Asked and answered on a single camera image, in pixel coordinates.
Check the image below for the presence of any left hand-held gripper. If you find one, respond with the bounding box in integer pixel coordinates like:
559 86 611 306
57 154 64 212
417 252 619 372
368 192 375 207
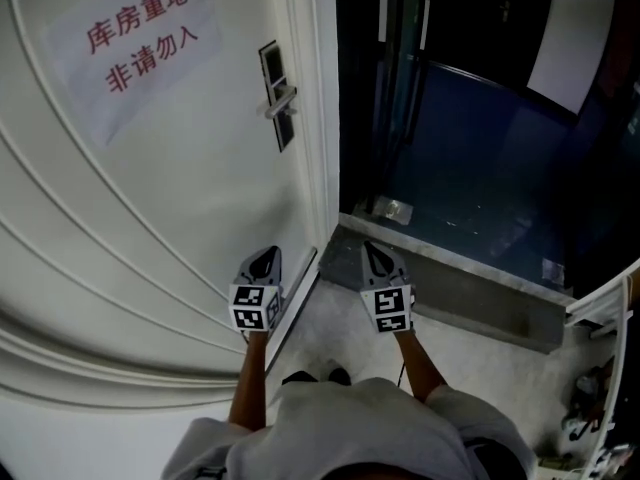
228 245 285 333

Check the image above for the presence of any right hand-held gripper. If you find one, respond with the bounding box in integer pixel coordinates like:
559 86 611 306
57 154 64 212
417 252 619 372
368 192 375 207
359 240 418 336

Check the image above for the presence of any person's right forearm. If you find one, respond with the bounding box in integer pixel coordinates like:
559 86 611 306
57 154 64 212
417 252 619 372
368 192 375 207
394 328 448 404

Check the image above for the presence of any person's left forearm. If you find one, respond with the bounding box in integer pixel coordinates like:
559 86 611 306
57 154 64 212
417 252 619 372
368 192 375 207
228 329 272 432

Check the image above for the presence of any grey stone door step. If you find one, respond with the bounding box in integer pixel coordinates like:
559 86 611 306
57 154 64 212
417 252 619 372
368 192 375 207
316 211 577 355

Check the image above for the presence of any white door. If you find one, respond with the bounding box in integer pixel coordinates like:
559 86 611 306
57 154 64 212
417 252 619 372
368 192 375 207
0 0 342 415

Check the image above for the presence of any paper sign with red text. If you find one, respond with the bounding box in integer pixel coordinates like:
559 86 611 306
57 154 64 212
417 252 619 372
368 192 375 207
41 0 224 150

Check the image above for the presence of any black corridor door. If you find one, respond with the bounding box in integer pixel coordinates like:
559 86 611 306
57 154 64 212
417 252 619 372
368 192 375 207
428 0 557 90

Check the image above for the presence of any person's left black shoe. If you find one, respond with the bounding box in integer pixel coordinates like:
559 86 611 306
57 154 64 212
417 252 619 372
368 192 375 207
280 369 320 387

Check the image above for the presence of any person's grey shirt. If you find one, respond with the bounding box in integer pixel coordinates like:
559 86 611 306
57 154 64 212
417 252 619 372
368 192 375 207
161 377 539 480

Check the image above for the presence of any black waist pack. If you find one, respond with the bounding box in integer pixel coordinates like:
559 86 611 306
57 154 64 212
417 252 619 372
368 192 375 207
467 440 530 480

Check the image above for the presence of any white shelf rack with items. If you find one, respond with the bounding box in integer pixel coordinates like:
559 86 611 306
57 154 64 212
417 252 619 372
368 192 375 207
537 271 640 480

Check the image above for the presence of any silver door lock with handle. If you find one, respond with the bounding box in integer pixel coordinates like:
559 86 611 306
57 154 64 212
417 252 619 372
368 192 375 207
256 39 300 154

